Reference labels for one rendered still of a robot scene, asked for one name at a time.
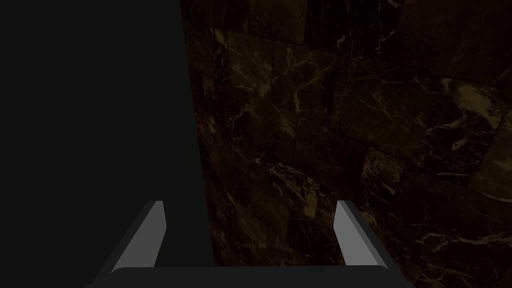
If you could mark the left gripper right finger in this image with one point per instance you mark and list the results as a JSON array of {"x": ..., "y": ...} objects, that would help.
[{"x": 355, "y": 239}]

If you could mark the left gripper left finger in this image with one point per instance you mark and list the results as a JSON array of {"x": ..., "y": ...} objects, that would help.
[{"x": 144, "y": 239}]

